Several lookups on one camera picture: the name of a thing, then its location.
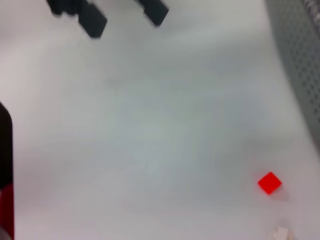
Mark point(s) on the small red cube brick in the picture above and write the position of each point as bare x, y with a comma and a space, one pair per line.
270, 183

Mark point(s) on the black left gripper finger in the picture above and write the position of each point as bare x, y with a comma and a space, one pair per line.
92, 22
155, 12

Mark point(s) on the black computer monitor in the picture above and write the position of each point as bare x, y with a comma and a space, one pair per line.
5, 162

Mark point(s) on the grey perforated storage bin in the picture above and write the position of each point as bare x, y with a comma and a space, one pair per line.
300, 50

